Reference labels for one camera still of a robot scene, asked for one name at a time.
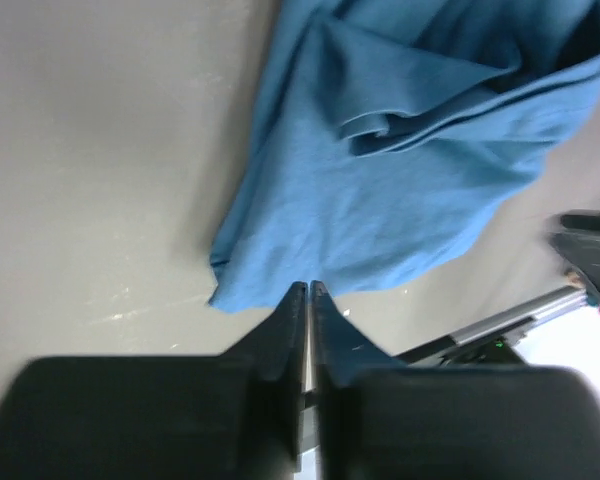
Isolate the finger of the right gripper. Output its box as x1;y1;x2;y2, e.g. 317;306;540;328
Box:
549;212;600;304

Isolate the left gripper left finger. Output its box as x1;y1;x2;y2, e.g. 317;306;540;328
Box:
0;283;307;479

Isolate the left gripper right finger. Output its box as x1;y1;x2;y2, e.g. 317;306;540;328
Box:
310;282;600;479

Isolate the blue t shirt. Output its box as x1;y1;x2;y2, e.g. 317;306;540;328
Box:
209;1;600;313

